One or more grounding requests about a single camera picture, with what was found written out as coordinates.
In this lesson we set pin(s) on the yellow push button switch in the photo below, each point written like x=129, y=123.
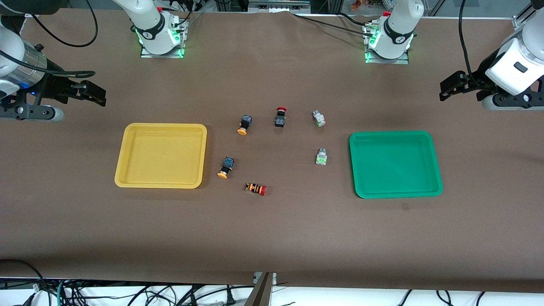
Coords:
x=226, y=166
x=244, y=124

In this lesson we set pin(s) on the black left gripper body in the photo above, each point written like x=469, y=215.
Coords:
x=475, y=81

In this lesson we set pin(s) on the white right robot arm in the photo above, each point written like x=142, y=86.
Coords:
x=155, y=27

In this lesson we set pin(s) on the brown table cover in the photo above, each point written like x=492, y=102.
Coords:
x=272, y=238

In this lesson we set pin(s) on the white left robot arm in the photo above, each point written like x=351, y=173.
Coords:
x=395, y=34

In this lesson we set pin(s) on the green white push button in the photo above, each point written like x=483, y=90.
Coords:
x=319, y=118
x=321, y=157

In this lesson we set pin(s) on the grey table bracket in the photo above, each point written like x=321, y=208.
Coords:
x=261, y=291

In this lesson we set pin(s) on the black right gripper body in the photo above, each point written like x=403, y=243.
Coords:
x=54, y=87

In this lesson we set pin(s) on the red button orange striped body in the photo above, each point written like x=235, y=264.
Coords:
x=256, y=188

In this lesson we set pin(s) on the green plastic tray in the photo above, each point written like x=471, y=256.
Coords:
x=395, y=165

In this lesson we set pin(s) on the yellow plastic tray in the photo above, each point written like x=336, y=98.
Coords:
x=162, y=155

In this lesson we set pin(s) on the grey power strip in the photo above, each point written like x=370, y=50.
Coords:
x=278, y=5

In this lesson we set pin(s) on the aluminium frame profile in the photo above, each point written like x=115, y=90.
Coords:
x=525, y=17

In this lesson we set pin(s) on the red mushroom button black body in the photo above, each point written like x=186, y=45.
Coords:
x=280, y=117

